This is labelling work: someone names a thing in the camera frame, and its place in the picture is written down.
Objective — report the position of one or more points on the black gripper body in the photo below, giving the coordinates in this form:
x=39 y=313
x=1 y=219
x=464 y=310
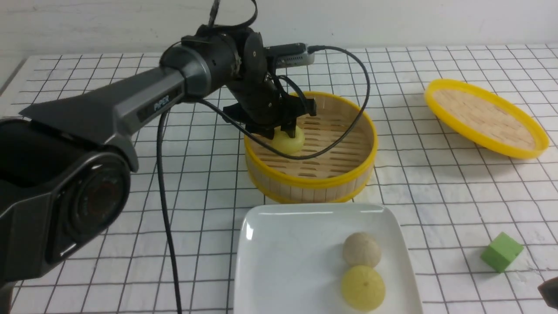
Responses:
x=261 y=99

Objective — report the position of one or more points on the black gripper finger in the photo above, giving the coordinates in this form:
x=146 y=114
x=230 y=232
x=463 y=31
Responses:
x=289 y=129
x=265 y=132

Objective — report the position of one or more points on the yellow steamed bun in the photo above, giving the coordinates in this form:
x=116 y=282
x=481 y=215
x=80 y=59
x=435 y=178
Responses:
x=287 y=145
x=363 y=288

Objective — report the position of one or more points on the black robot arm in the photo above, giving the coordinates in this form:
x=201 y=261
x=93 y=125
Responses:
x=66 y=164

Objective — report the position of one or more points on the white square plate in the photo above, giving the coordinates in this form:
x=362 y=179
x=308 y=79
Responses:
x=289 y=259

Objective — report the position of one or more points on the beige steamed bun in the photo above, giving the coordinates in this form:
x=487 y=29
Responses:
x=361 y=249

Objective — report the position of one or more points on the yellow bamboo steamer basket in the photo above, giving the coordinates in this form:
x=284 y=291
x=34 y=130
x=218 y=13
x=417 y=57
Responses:
x=336 y=176

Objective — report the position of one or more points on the yellow bamboo steamer lid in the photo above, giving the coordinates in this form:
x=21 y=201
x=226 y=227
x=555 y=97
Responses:
x=486 y=119

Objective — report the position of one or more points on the green wooden cube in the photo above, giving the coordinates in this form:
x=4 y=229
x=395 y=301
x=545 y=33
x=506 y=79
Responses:
x=501 y=252

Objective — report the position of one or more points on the dark object at right edge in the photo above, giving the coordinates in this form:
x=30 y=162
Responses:
x=549 y=292

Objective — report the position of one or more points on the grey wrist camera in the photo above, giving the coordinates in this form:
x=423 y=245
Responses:
x=289 y=55

